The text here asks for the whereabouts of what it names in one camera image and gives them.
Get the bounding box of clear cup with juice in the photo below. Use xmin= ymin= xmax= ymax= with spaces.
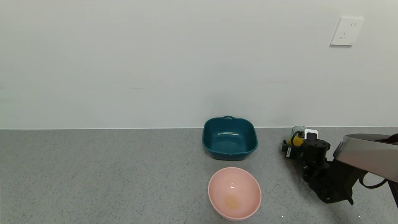
xmin=291 ymin=126 xmax=308 ymax=147

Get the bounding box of white wall socket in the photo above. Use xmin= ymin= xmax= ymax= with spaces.
xmin=330 ymin=16 xmax=364 ymax=46

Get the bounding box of pink round bowl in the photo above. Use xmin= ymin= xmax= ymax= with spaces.
xmin=208 ymin=167 xmax=261 ymax=221

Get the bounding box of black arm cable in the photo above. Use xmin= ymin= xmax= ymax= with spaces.
xmin=359 ymin=172 xmax=389 ymax=189

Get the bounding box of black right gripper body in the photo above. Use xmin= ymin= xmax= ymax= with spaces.
xmin=285 ymin=145 xmax=303 ymax=160

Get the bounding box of teal square plastic basin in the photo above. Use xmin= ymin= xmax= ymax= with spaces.
xmin=202 ymin=116 xmax=258 ymax=161

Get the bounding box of black camera cable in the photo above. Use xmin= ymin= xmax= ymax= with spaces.
xmin=291 ymin=131 xmax=304 ymax=145

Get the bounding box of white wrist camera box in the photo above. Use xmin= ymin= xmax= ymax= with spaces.
xmin=304 ymin=129 xmax=319 ymax=141

